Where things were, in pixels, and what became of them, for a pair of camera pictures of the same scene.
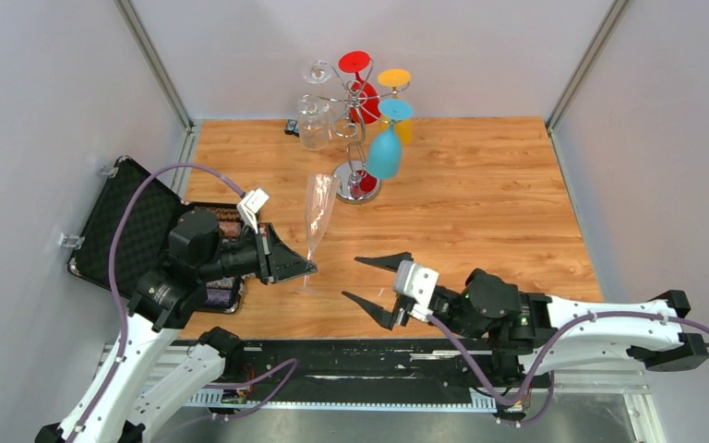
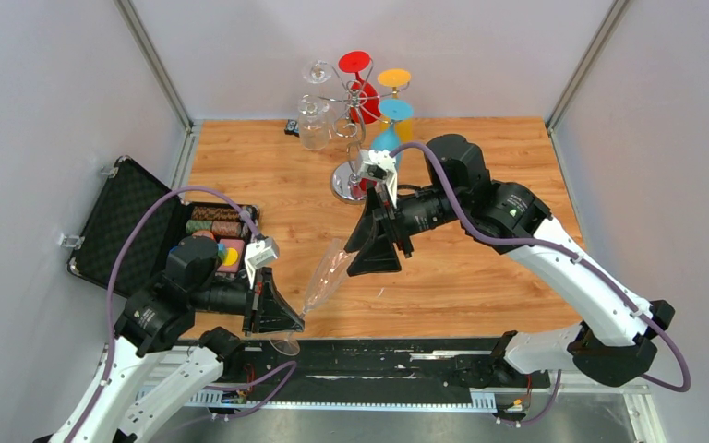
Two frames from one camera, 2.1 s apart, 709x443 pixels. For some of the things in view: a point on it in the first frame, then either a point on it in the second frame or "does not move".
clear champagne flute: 321,190 -> 326,276
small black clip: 293,127 does not move
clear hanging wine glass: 313,109 does not move
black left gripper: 277,267 -> 268,308
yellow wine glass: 394,78 does not move
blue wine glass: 386,145 does not move
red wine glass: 365,102 does not move
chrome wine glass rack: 356,181 does not move
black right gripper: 381,315 -> 376,249
